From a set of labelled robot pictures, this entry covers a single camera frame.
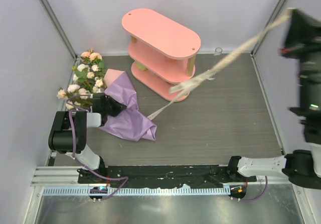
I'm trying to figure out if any purple wrapping paper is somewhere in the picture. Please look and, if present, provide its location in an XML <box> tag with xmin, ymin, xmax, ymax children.
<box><xmin>100</xmin><ymin>69</ymin><xmax>157</xmax><ymax>141</ymax></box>

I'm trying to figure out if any cream ribbon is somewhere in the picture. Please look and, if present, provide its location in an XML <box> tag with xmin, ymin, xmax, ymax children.
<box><xmin>147</xmin><ymin>8</ymin><xmax>296</xmax><ymax>120</ymax></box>

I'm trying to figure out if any clear glass vase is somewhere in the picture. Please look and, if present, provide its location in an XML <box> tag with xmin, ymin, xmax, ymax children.
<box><xmin>214</xmin><ymin>47</ymin><xmax>223</xmax><ymax>57</ymax></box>

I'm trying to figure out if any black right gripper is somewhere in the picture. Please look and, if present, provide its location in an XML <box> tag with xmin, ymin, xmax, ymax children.
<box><xmin>271</xmin><ymin>9</ymin><xmax>321</xmax><ymax>110</ymax></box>

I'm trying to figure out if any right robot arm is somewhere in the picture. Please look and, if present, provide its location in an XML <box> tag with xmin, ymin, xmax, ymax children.
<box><xmin>226</xmin><ymin>8</ymin><xmax>320</xmax><ymax>189</ymax></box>

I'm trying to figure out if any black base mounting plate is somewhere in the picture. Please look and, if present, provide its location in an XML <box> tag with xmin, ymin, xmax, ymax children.
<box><xmin>77</xmin><ymin>165</ymin><xmax>258</xmax><ymax>188</ymax></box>

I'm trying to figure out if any pink flower bouquet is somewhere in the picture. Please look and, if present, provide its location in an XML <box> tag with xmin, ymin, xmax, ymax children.
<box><xmin>57</xmin><ymin>49</ymin><xmax>107</xmax><ymax>110</ymax></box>

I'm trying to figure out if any pink three-tier shelf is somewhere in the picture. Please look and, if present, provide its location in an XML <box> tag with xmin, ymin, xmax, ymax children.
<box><xmin>121</xmin><ymin>9</ymin><xmax>201</xmax><ymax>102</ymax></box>

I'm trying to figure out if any white slotted cable duct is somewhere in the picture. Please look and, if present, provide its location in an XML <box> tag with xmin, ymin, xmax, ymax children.
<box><xmin>43</xmin><ymin>185</ymin><xmax>230</xmax><ymax>196</ymax></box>

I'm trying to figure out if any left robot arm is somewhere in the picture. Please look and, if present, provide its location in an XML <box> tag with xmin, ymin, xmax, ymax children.
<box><xmin>48</xmin><ymin>93</ymin><xmax>127</xmax><ymax>183</ymax></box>

